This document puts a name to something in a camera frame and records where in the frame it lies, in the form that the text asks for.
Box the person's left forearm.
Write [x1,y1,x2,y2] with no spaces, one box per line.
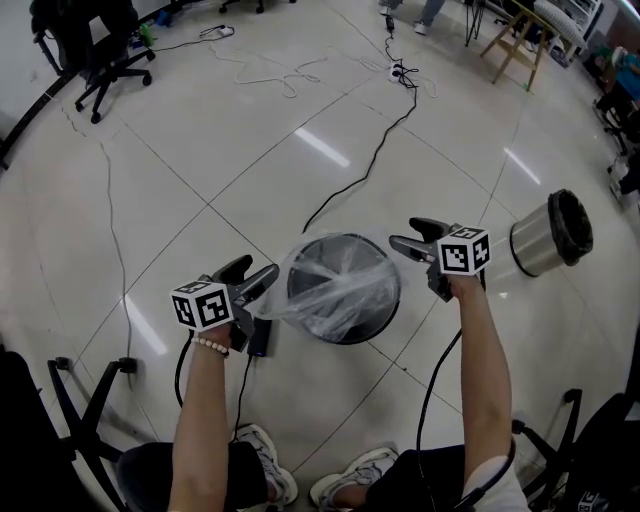
[167,323,237,512]

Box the person's leg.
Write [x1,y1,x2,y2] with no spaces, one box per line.
[366,443,517,512]
[118,439,270,512]

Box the black bin liner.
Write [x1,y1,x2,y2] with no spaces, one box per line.
[547,188,595,267]

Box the person's left white sneaker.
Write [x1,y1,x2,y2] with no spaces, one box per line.
[233,423,299,507]

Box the black office chair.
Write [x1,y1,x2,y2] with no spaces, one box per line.
[0,349,139,512]
[510,388,640,512]
[593,74,640,157]
[29,0,157,125]

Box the black power bank cable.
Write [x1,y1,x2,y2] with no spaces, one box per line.
[231,353,257,444]

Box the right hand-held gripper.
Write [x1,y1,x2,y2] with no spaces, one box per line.
[388,216,492,304]

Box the thin grey floor cable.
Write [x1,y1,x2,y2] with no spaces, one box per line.
[49,97,137,374]

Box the black tripod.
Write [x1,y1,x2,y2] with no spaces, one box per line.
[463,0,485,49]

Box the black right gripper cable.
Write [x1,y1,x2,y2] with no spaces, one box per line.
[415,327,464,512]

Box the wooden stool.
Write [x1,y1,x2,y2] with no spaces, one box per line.
[479,3,562,95]

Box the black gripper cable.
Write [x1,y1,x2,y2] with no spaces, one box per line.
[173,333,194,407]
[415,327,464,512]

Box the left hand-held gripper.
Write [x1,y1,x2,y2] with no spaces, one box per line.
[170,254,280,354]

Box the striped cushion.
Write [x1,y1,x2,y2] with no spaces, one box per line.
[533,0,587,51]

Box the white bead bracelet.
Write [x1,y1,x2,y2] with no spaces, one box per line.
[191,335,231,358]

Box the black round wastebasket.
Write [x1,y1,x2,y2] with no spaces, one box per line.
[285,232,402,347]

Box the person's left leg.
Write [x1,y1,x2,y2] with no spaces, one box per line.
[118,439,270,512]

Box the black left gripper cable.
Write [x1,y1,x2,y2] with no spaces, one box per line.
[173,333,194,407]

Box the long black floor cable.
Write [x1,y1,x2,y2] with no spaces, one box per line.
[301,59,420,234]

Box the person's right forearm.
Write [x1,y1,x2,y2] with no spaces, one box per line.
[447,272,516,474]

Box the silver steel bin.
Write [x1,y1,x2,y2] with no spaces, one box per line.
[509,188,595,279]

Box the person's right leg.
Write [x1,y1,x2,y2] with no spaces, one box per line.
[366,443,517,512]

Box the person's right white sneaker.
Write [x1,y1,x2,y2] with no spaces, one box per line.
[309,446,400,509]

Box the clear plastic trash bag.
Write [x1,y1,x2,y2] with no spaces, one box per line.
[249,230,409,342]

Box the black power bank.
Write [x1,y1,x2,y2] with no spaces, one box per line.
[247,319,274,359]

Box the person's white sneaker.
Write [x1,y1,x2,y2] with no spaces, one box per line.
[309,446,400,509]
[233,423,299,507]

